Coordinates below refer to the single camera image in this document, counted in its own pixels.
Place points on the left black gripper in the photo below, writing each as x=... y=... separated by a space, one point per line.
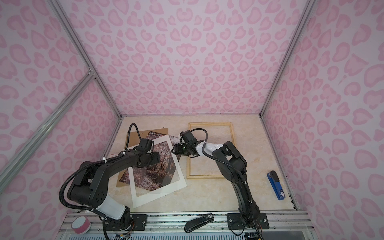
x=156 y=158

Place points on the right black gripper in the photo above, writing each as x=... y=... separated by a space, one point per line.
x=178 y=149

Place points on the light wooden picture frame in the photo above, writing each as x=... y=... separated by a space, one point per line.
x=218 y=133

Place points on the white mat board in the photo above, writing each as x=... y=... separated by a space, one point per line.
x=141 y=196

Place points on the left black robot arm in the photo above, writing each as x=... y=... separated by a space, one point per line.
x=87 y=188

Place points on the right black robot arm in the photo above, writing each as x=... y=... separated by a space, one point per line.
x=232 y=166

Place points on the autumn forest photo print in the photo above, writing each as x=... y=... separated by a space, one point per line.
x=155 y=176

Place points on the black stapler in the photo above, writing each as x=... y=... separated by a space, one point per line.
x=199 y=222

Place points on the blue stapler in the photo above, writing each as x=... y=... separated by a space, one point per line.
x=276 y=185

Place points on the pink white tape roll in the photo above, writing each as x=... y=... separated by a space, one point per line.
x=81 y=225

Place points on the brown frame backing board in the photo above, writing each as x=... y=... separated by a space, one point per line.
x=134 y=140

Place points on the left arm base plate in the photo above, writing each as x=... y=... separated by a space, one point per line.
x=136 y=222

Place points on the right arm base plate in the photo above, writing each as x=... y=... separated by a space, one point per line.
x=236 y=221

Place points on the aluminium mounting rail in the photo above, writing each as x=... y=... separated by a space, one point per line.
x=284 y=225

